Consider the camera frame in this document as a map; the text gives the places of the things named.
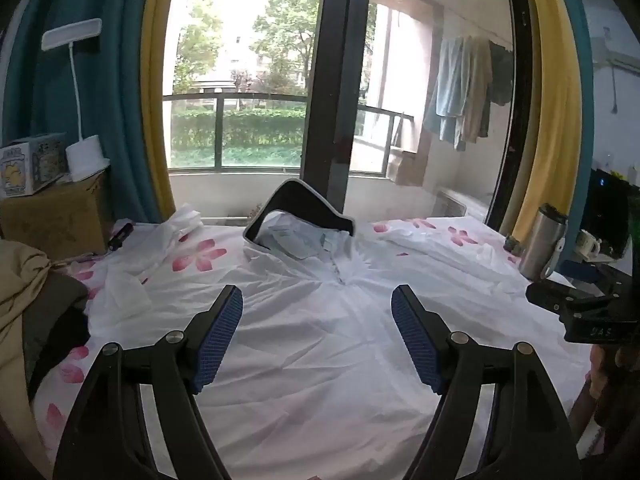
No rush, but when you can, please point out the beige cloth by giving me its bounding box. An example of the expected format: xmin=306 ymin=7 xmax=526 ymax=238
xmin=0 ymin=240 xmax=66 ymax=361

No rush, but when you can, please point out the cardboard box on balcony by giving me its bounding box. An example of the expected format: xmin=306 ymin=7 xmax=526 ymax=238
xmin=387 ymin=146 xmax=418 ymax=186

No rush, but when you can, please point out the dark window frame post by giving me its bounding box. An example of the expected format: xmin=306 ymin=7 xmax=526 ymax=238
xmin=299 ymin=0 xmax=373 ymax=221

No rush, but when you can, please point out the yellow curtain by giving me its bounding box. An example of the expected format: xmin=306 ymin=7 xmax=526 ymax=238
xmin=139 ymin=0 xmax=177 ymax=211
xmin=510 ymin=0 xmax=583 ymax=281

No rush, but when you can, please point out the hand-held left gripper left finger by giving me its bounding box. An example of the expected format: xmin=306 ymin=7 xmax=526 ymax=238
xmin=52 ymin=284 xmax=244 ymax=480

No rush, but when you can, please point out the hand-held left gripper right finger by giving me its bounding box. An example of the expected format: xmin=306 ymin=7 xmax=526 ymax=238
xmin=391 ymin=284 xmax=583 ymax=480

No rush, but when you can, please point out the balcony railing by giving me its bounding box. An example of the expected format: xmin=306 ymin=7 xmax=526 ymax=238
xmin=162 ymin=92 xmax=416 ymax=171

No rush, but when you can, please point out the black curved backrest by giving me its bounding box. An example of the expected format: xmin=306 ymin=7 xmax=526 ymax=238
xmin=243 ymin=178 xmax=357 ymax=257

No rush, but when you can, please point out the white crumpled cloth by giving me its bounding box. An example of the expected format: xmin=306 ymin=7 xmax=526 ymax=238
xmin=145 ymin=202 xmax=206 ymax=263

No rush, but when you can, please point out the hanging light blue shirt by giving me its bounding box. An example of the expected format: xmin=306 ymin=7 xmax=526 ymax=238
xmin=422 ymin=36 xmax=468 ymax=151

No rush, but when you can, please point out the hanging beige shirt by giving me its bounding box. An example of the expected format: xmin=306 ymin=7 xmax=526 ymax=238
xmin=457 ymin=35 xmax=495 ymax=145

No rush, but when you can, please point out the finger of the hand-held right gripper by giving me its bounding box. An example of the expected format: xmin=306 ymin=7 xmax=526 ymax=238
xmin=526 ymin=282 xmax=583 ymax=317

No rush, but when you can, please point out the brown cardboard box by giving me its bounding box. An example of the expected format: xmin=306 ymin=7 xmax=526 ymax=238
xmin=0 ymin=172 xmax=113 ymax=263

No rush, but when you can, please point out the steel thermos bottle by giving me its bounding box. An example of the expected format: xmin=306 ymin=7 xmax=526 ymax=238
xmin=520 ymin=203 xmax=570 ymax=281

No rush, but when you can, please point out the person's right hand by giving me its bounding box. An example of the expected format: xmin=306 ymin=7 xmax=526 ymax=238
xmin=589 ymin=346 xmax=612 ymax=401

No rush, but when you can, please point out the white shirt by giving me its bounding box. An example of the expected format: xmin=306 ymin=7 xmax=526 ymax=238
xmin=90 ymin=225 xmax=586 ymax=480

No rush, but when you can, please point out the white floral bedsheet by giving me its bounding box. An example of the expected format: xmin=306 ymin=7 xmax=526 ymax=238
xmin=30 ymin=215 xmax=596 ymax=480

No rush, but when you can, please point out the teal curtain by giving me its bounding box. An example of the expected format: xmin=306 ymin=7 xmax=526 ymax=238
xmin=550 ymin=0 xmax=598 ymax=241
xmin=0 ymin=0 xmax=168 ymax=223

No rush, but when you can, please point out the small printed box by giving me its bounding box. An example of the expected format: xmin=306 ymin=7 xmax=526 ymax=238
xmin=0 ymin=132 xmax=71 ymax=200

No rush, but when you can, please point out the white desk lamp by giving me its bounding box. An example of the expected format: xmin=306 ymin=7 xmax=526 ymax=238
xmin=41 ymin=17 xmax=111 ymax=182

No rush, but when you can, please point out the dark cloth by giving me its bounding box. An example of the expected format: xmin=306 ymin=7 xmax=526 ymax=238
xmin=22 ymin=275 xmax=93 ymax=401

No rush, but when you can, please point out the black electronic device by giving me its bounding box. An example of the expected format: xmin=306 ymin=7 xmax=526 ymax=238
xmin=582 ymin=167 xmax=633 ymax=256

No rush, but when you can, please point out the white mug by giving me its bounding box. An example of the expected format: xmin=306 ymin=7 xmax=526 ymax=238
xmin=575 ymin=230 xmax=602 ymax=261

